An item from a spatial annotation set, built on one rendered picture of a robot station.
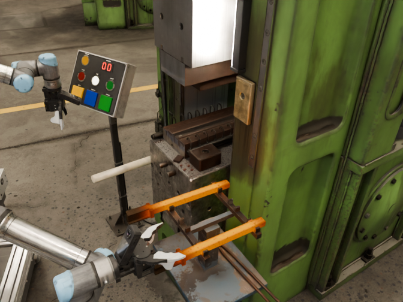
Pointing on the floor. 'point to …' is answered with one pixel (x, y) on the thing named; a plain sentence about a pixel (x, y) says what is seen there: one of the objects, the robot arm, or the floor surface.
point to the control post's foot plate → (117, 222)
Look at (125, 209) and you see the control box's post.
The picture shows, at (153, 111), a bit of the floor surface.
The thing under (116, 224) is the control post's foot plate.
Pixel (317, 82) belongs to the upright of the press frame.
